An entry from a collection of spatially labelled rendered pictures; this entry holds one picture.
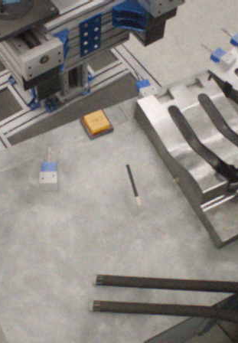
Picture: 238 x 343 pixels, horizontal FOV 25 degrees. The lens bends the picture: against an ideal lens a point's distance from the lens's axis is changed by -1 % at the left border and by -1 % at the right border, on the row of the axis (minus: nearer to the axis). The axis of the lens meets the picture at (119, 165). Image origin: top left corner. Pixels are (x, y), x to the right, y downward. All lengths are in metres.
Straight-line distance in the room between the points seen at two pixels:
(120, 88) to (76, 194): 1.05
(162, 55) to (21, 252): 1.72
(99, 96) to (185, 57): 0.67
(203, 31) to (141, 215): 1.75
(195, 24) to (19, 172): 1.80
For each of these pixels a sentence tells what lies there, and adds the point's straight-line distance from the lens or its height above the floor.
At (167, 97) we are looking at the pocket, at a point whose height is 0.86.
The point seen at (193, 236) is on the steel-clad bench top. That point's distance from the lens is 1.56.
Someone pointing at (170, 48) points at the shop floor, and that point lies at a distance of 3.01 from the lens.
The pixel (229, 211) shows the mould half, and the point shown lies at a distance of 1.54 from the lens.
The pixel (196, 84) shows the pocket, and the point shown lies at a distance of 1.76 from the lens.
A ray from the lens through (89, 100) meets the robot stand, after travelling 2.50.
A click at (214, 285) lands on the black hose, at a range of 1.41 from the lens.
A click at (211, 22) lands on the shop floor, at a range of 3.20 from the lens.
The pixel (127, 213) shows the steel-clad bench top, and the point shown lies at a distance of 1.56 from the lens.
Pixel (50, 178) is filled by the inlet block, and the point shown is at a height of 0.85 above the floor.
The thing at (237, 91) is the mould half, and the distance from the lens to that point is 1.78.
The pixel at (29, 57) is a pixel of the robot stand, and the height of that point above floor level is 0.99.
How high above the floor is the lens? 2.22
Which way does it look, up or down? 60 degrees down
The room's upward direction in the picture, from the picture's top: 5 degrees clockwise
